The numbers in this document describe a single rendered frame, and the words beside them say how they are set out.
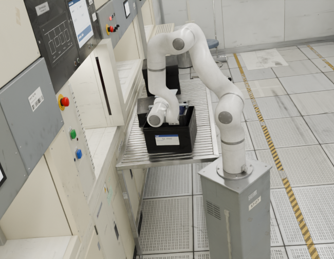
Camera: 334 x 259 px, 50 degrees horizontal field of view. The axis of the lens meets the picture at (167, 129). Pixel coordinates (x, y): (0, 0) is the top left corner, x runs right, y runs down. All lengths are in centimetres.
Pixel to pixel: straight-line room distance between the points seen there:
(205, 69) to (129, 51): 206
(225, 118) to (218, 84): 16
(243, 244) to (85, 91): 127
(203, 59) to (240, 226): 87
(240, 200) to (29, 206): 96
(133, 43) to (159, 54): 191
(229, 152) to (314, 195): 132
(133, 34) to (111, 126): 147
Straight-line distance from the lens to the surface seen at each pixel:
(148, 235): 273
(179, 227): 274
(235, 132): 174
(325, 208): 290
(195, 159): 204
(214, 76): 166
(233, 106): 164
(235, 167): 185
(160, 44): 168
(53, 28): 156
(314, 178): 318
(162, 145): 211
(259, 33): 639
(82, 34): 190
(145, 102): 260
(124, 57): 367
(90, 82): 223
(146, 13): 507
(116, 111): 227
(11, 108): 114
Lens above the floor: 187
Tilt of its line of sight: 28 degrees down
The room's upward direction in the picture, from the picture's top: 9 degrees counter-clockwise
